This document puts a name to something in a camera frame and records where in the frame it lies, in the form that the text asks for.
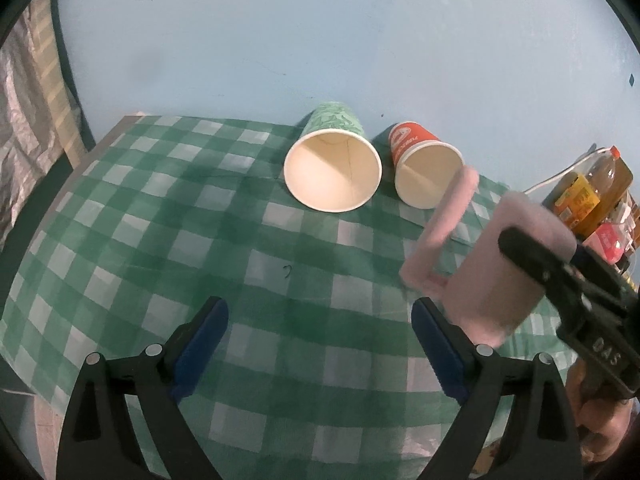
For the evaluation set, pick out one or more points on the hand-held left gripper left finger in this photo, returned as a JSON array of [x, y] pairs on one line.
[[200, 342]]

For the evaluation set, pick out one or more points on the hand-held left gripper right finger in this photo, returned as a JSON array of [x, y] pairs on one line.
[[440, 355]]

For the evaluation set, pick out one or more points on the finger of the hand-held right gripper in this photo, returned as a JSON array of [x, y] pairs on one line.
[[442, 225], [495, 280]]

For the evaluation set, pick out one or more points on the orange paper cup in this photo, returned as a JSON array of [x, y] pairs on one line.
[[425, 175]]

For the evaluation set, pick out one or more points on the green patterned paper cup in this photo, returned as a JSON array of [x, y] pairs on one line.
[[332, 170]]

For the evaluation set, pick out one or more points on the person's right hand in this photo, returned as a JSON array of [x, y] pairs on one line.
[[600, 425]]

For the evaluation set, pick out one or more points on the pink packet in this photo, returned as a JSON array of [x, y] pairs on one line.
[[607, 242]]

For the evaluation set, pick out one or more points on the green checkered tablecloth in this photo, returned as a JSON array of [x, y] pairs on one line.
[[200, 240]]

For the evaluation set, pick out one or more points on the plastic bottle with orange cap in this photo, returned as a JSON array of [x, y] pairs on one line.
[[607, 175]]

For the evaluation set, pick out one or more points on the grey patterned curtain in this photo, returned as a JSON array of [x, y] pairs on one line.
[[25, 125]]

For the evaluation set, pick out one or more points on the dark frame pole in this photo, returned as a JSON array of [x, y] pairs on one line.
[[75, 95]]

